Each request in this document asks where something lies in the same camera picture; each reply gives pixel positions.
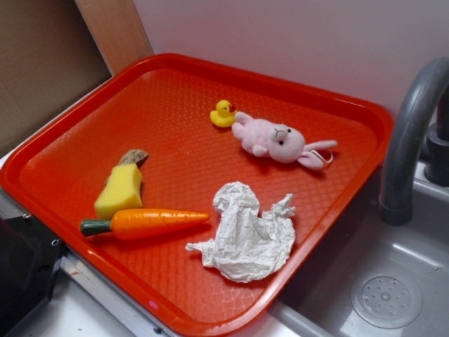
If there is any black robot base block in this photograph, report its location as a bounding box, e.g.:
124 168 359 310
1 214 65 336

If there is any pink plush bunny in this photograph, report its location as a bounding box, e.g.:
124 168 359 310
232 112 337 170

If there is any red plastic tray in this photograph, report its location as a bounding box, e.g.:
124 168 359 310
1 54 394 336

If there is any yellow rubber duck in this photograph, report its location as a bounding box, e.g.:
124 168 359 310
210 100 237 128

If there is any crumpled white paper towel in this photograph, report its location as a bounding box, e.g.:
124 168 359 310
185 182 296 283

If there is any yellow sponge with scrubber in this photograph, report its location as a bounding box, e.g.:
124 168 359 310
94 149 149 220

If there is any orange toy carrot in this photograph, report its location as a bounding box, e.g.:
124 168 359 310
80 209 210 240

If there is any grey toy faucet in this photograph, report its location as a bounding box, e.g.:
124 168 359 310
380 57 448 226

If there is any wooden board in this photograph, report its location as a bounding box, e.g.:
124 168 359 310
75 0 154 75

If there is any grey toy sink basin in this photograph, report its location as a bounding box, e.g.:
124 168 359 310
269 161 449 337

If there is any brown cardboard panel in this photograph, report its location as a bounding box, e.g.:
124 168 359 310
1 1 111 155

